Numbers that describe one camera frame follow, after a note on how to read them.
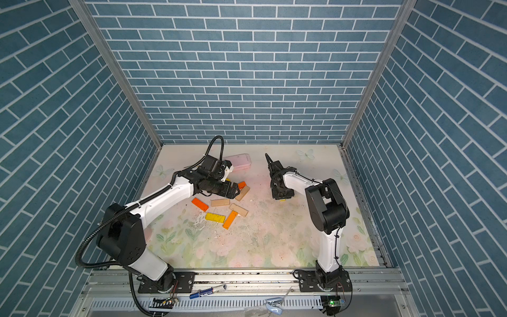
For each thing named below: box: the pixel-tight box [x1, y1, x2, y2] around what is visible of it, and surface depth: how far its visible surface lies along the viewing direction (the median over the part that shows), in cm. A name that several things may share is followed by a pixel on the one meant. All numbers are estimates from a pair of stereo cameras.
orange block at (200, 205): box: [191, 197, 210, 212], surface depth 96 cm
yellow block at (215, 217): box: [204, 212, 226, 224], surface depth 92 cm
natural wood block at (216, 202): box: [210, 198, 230, 207], surface depth 98 cm
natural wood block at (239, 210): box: [229, 202, 249, 218], surface depth 95 cm
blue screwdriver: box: [189, 284, 225, 300], surface depth 72 cm
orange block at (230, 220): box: [222, 210, 239, 230], surface depth 93 cm
